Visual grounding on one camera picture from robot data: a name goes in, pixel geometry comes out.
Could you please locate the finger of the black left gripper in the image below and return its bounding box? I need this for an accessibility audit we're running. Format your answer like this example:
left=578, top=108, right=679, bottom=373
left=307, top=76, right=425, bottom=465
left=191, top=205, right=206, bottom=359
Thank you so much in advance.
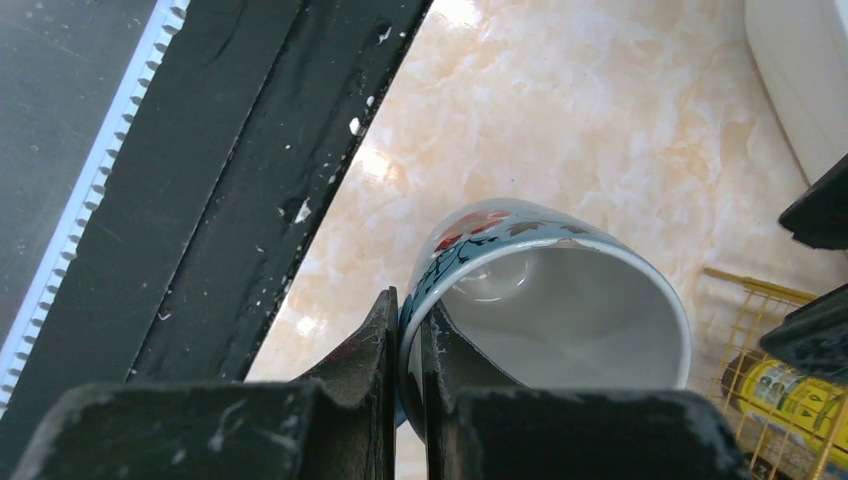
left=759, top=284, right=847, bottom=368
left=778, top=156, right=847, bottom=251

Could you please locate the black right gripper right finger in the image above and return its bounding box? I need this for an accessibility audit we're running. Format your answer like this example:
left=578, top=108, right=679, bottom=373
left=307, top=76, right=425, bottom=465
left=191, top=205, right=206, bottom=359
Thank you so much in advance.
left=421, top=306, right=749, bottom=479

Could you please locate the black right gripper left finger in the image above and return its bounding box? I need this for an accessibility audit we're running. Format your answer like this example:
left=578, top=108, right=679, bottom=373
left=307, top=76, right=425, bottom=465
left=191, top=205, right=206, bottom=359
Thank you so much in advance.
left=12, top=288, right=398, bottom=479

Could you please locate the small yellow label bottle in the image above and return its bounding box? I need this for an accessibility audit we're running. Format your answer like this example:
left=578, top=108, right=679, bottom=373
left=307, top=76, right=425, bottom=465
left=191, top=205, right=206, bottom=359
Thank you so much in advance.
left=720, top=351, right=845, bottom=453

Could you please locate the blue ceramic mug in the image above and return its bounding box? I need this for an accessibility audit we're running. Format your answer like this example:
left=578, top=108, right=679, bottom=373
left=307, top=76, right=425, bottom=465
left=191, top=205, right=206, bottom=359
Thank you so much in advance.
left=398, top=198, right=693, bottom=436

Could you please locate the white plastic basin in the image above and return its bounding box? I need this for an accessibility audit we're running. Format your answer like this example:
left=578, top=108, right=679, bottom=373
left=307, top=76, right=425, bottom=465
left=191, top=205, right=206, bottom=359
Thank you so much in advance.
left=744, top=0, right=847, bottom=183

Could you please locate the gold wire rack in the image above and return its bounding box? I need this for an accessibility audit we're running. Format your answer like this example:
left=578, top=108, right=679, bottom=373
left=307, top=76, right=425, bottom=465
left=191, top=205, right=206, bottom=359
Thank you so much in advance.
left=705, top=268, right=847, bottom=479

